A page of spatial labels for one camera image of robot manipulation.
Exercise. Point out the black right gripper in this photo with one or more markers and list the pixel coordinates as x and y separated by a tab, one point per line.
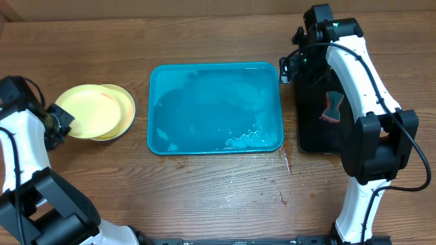
291	67

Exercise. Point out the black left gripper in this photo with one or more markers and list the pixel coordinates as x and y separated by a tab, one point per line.
66	119

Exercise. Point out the yellow plate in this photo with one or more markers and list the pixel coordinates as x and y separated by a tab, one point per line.
94	108
128	112

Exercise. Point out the pink green sponge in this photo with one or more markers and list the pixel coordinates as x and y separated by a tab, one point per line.
333	103

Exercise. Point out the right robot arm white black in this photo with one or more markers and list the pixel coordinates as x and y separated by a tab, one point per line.
381	139

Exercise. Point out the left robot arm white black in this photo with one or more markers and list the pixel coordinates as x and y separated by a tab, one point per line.
38	206

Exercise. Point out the black tray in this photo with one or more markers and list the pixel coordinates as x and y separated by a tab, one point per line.
316	135

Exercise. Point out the teal plastic tray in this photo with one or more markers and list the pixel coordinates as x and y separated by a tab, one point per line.
214	108

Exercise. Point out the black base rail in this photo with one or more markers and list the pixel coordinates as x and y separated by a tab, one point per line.
299	240

